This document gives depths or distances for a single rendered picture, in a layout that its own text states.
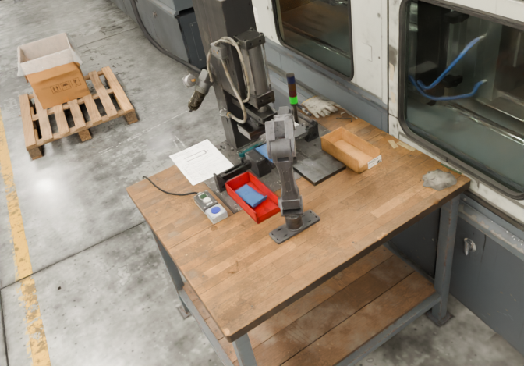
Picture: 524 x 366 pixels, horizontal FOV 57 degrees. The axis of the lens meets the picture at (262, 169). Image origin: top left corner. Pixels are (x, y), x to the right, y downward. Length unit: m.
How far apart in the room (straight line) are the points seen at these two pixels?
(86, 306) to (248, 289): 1.64
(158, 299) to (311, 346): 1.05
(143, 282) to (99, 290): 0.28
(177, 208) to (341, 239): 0.71
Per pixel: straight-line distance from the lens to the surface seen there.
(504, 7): 1.71
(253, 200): 1.98
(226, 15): 1.86
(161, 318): 2.89
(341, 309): 2.43
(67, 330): 3.10
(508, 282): 2.30
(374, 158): 2.13
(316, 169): 2.07
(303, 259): 1.73
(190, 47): 5.14
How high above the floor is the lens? 2.19
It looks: 37 degrees down
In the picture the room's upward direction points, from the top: 11 degrees counter-clockwise
